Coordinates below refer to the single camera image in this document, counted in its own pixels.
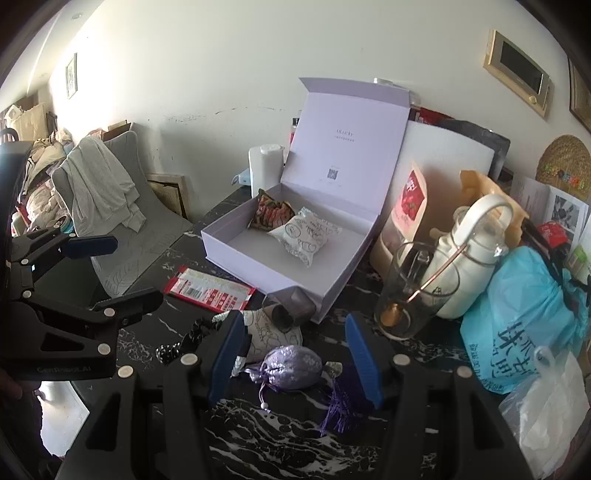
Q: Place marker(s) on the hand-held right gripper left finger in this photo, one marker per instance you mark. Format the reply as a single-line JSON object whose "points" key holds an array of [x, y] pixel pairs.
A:
{"points": [[226, 355]]}

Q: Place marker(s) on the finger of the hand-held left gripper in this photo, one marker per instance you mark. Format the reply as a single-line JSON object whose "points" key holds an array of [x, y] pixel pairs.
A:
{"points": [[90, 245], [131, 304]]}

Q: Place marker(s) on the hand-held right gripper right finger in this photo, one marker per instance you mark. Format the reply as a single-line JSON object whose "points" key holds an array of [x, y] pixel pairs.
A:
{"points": [[364, 364]]}

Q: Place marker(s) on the black polka dot pouch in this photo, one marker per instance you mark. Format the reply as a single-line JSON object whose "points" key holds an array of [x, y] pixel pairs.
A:
{"points": [[194, 334]]}

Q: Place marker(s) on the white printed pouch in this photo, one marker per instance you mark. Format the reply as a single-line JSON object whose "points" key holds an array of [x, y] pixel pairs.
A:
{"points": [[272, 334], [302, 235]]}

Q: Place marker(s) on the purple tasselled sachet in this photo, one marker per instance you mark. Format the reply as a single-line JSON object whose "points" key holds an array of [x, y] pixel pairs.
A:
{"points": [[288, 369]]}

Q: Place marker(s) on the lavender gift box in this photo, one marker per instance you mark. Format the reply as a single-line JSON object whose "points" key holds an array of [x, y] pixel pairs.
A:
{"points": [[332, 138]]}

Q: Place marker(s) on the rose gold spoon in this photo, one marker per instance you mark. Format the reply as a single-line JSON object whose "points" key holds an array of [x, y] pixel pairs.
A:
{"points": [[392, 316]]}

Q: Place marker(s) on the red flat packet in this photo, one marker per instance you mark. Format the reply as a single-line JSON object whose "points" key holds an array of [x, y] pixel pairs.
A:
{"points": [[207, 290]]}

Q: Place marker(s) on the grey cushioned chair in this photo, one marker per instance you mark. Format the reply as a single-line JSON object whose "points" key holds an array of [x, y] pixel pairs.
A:
{"points": [[157, 230]]}

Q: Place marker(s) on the clear glass cup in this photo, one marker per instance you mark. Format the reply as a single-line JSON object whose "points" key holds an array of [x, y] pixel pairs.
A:
{"points": [[401, 286]]}

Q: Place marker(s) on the cardboard box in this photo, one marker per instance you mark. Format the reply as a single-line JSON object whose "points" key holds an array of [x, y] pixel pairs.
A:
{"points": [[115, 131]]}

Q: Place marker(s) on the white kettle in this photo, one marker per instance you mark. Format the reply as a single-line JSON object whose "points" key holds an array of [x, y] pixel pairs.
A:
{"points": [[466, 281]]}

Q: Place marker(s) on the patterned snack packet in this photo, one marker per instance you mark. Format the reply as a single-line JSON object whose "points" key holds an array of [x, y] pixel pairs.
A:
{"points": [[270, 212]]}

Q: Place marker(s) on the blue plastic bag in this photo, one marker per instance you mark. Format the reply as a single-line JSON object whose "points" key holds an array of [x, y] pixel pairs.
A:
{"points": [[521, 314]]}

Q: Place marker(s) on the light blue device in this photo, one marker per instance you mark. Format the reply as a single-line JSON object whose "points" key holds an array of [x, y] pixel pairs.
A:
{"points": [[242, 179]]}

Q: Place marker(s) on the red label stand-up pouch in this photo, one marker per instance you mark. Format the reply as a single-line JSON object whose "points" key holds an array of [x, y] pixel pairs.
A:
{"points": [[411, 194]]}

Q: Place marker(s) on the white paper roll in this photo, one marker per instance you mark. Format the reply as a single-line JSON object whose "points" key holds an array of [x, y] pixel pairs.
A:
{"points": [[265, 170]]}

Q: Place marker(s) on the clear plastic bag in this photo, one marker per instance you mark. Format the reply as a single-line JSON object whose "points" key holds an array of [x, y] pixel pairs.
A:
{"points": [[549, 415]]}

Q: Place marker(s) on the brown paper bag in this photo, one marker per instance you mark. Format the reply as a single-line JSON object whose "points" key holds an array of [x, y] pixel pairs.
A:
{"points": [[485, 184]]}

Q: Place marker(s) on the white foam board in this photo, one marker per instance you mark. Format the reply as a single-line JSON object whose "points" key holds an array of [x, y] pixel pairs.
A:
{"points": [[448, 147]]}

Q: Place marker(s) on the printed paper booklet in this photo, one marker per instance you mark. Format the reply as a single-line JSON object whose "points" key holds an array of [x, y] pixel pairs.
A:
{"points": [[531, 194]]}

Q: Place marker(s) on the red box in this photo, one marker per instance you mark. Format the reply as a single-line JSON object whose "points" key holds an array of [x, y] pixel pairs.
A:
{"points": [[429, 115]]}

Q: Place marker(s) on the leaning wooden picture frame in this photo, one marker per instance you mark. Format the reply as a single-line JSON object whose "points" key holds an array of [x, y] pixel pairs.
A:
{"points": [[168, 196]]}

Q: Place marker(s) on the small wall picture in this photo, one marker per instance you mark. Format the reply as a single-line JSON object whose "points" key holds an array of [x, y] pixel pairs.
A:
{"points": [[71, 76]]}

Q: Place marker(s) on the wooden wall cabinet frame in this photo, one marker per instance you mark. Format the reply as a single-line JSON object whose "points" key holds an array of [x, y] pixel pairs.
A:
{"points": [[491, 60]]}

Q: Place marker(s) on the dark framed wall picture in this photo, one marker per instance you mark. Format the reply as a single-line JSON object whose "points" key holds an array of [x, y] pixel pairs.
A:
{"points": [[579, 97]]}

